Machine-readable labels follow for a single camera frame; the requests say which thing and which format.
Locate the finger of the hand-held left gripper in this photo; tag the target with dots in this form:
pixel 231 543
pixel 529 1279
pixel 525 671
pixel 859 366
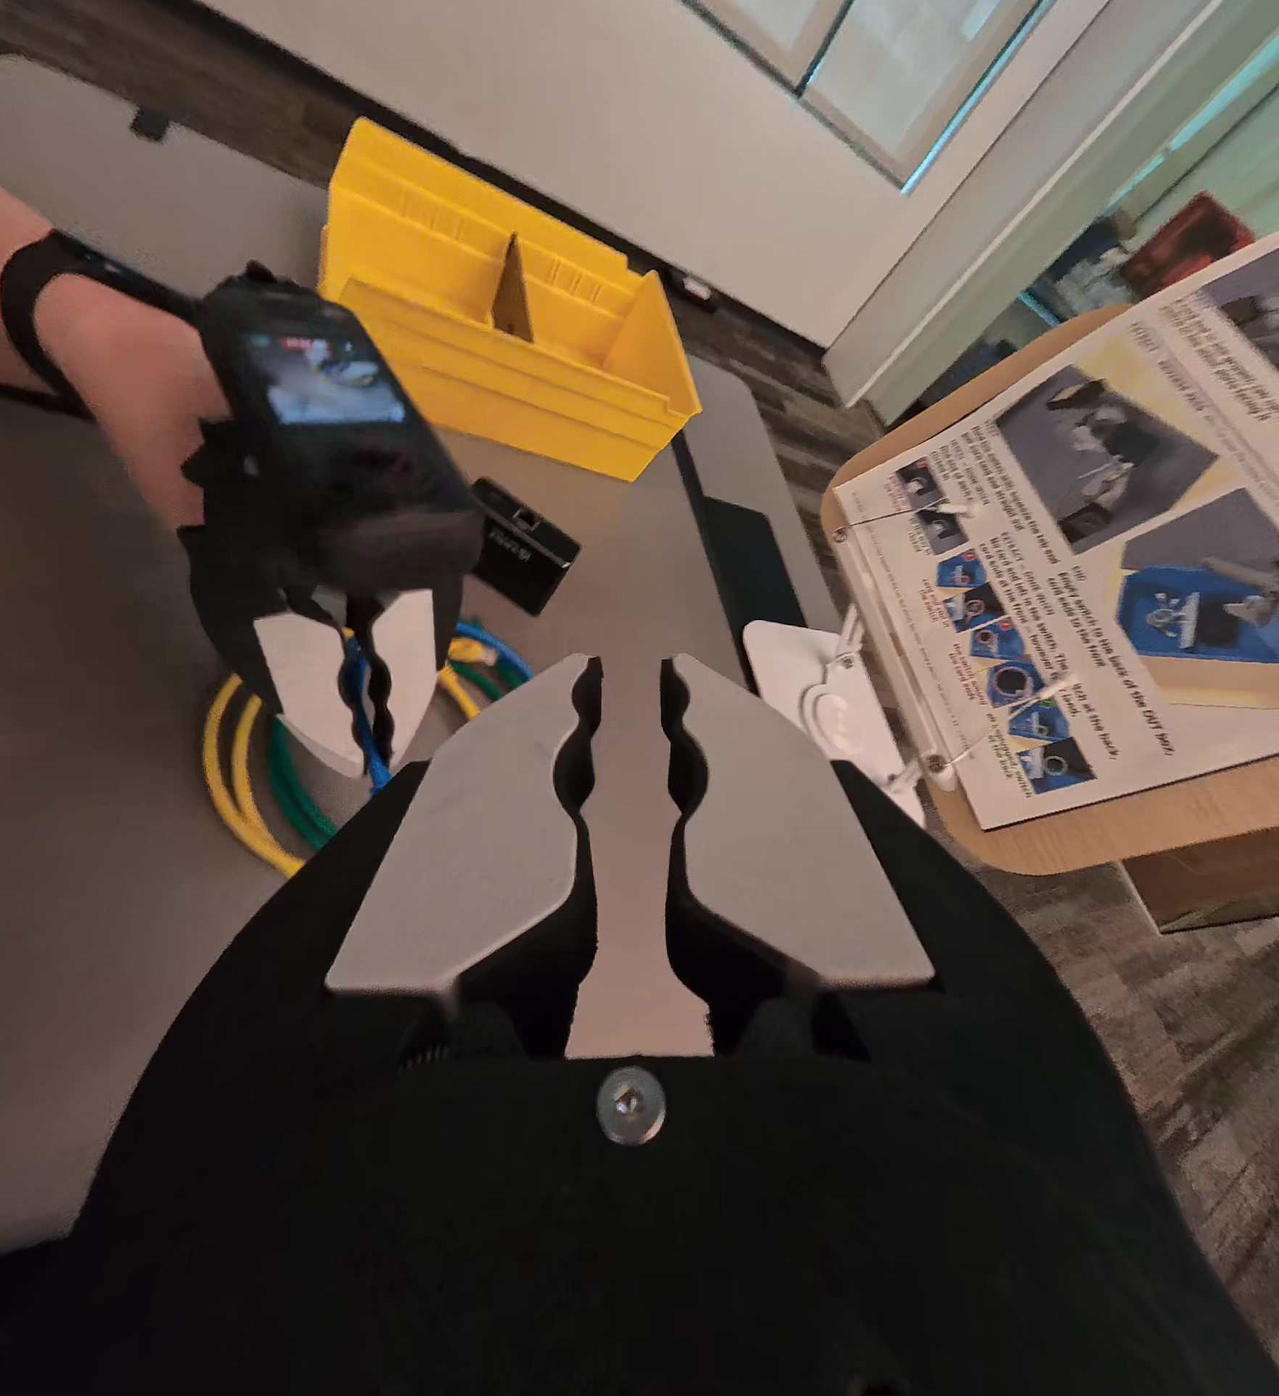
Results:
pixel 307 676
pixel 409 654

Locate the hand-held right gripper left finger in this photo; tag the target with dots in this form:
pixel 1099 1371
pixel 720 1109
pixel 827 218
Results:
pixel 465 860

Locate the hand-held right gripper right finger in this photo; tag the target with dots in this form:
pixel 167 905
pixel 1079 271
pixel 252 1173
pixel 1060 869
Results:
pixel 802 860

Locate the black ethernet switch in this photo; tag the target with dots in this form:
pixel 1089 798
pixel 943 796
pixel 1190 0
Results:
pixel 525 551

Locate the yellow plastic bin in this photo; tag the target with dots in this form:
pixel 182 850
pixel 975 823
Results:
pixel 487 370

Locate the person's left hand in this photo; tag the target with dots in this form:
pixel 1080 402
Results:
pixel 127 370

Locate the white stand base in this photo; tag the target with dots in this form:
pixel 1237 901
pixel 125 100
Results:
pixel 802 676

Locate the black wrist band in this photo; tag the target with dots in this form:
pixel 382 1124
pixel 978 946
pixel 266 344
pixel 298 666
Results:
pixel 23 293

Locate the wooden backing board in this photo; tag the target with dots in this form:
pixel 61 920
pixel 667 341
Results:
pixel 1195 807

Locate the printed instruction sheet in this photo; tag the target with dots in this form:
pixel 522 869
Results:
pixel 1141 610

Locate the cardboard box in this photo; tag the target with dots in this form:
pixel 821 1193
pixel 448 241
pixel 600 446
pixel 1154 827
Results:
pixel 1238 878

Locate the large grid window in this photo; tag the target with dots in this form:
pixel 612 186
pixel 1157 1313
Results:
pixel 879 75

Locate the red storage box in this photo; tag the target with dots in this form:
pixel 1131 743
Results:
pixel 1185 239

